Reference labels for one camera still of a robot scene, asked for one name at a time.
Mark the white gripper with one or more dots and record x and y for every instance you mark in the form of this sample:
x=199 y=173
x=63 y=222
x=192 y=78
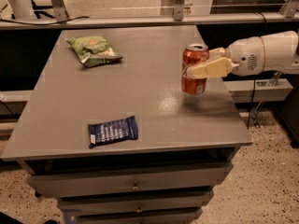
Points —
x=246 y=56

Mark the red coke can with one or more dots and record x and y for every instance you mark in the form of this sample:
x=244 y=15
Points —
x=193 y=76

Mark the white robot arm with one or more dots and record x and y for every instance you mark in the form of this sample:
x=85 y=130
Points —
x=280 y=52

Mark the blue rxbar blueberry wrapper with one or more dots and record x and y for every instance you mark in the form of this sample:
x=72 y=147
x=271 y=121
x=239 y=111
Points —
x=113 y=131

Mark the green chip bag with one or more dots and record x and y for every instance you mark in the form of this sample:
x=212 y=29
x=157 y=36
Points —
x=93 y=50

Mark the grey drawer cabinet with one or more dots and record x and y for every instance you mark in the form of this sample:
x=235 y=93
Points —
x=122 y=143

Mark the top grey drawer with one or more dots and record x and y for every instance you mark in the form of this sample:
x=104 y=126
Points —
x=130 y=180

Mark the grey drawer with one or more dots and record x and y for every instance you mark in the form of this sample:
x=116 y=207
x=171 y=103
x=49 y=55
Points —
x=170 y=216
x=137 y=203
x=130 y=180

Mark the middle grey drawer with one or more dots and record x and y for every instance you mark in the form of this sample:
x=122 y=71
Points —
x=137 y=203

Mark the bottom grey drawer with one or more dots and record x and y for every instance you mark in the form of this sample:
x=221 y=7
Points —
x=170 y=216

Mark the white pipe top left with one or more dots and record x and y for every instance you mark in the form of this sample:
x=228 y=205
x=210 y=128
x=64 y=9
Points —
x=22 y=9

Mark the grey metal rail frame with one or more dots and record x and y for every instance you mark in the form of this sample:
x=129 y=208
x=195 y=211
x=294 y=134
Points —
x=117 y=13

